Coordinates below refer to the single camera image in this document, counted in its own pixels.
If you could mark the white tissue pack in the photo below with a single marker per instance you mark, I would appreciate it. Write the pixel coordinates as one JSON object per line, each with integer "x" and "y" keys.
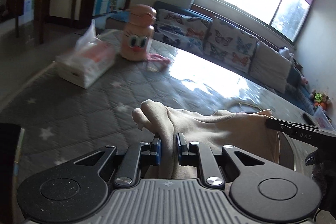
{"x": 90, "y": 58}

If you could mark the butterfly print cushion left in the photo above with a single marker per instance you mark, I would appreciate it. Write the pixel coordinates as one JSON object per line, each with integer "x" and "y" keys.
{"x": 181, "y": 31}

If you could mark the grey quilted star tablecloth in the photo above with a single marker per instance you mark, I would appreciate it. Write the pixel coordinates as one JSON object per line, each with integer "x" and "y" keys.
{"x": 62, "y": 121}

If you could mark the cream beige garment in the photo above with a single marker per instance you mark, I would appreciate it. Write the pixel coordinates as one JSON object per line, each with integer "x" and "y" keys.
{"x": 246, "y": 131}

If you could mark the dark wooden side table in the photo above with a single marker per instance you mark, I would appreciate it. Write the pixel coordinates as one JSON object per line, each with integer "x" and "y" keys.
{"x": 47, "y": 6}

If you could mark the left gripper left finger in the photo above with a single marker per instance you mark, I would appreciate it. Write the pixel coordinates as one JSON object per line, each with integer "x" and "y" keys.
{"x": 155, "y": 149}

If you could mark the pink cartoon face bottle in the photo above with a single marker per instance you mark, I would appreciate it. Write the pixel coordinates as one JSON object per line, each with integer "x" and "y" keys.
{"x": 138, "y": 33}

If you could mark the plain beige cushion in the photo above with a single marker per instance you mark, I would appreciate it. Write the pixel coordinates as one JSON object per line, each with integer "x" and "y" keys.
{"x": 270, "y": 68}

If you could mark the butterfly print cushion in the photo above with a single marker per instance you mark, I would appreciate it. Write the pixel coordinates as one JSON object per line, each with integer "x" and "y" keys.
{"x": 181, "y": 31}
{"x": 230, "y": 45}

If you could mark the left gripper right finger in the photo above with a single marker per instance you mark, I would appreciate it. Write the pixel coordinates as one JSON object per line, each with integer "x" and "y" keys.
{"x": 182, "y": 149}

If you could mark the butterfly print cushion right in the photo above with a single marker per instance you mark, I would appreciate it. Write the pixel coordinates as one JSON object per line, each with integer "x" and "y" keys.
{"x": 230, "y": 45}

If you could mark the dark blue sofa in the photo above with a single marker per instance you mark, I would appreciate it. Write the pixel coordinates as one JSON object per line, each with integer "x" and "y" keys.
{"x": 294, "y": 91}

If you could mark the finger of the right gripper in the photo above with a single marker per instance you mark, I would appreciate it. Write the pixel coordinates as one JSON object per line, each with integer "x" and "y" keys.
{"x": 288, "y": 127}

